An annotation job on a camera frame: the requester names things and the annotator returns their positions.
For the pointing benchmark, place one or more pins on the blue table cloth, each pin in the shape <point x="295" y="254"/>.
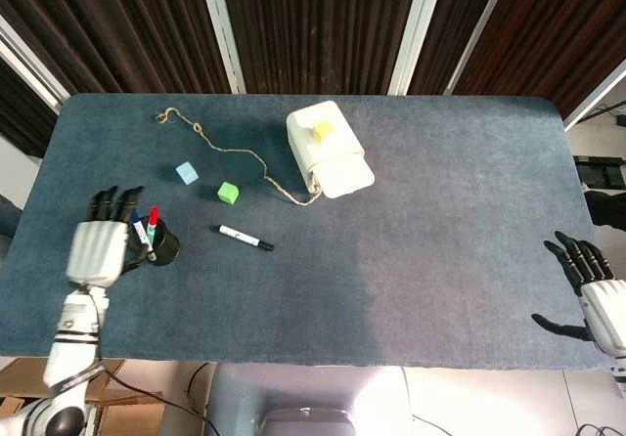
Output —
<point x="367" y="284"/>

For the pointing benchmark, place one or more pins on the black pen cup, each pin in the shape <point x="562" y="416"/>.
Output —
<point x="166" y="248"/>

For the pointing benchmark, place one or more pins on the yellow cube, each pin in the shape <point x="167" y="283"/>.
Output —
<point x="323" y="131"/>

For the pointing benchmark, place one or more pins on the white robot torso base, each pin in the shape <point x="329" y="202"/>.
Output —
<point x="313" y="402"/>

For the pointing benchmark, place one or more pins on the green cube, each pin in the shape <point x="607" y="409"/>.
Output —
<point x="228" y="193"/>

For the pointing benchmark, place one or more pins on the brown cardboard box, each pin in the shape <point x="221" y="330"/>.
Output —
<point x="117" y="414"/>

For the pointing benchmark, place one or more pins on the white partition frame post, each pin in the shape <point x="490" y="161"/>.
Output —
<point x="29" y="64"/>
<point x="222" y="30"/>
<point x="477" y="30"/>
<point x="594" y="94"/>
<point x="415" y="30"/>

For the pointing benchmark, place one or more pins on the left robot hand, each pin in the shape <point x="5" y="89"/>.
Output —
<point x="98" y="252"/>

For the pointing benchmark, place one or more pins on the blue cap whiteboard marker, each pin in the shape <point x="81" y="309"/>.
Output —
<point x="139" y="226"/>

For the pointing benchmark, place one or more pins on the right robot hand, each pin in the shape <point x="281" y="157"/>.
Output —
<point x="604" y="309"/>

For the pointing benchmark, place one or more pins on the red cap whiteboard marker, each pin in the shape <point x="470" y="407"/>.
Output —
<point x="153" y="218"/>

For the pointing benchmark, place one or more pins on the light blue cube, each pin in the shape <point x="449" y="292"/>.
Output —
<point x="187" y="173"/>

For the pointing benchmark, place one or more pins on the black cap whiteboard marker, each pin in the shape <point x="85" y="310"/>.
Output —
<point x="239" y="235"/>

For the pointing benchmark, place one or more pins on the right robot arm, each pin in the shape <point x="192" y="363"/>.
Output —
<point x="620" y="377"/>

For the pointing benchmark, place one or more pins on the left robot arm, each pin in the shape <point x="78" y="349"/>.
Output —
<point x="73" y="338"/>

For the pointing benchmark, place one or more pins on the white box with flap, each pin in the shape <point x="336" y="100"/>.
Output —
<point x="337" y="172"/>

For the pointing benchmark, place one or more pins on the black floor equipment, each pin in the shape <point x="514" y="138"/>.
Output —
<point x="604" y="172"/>

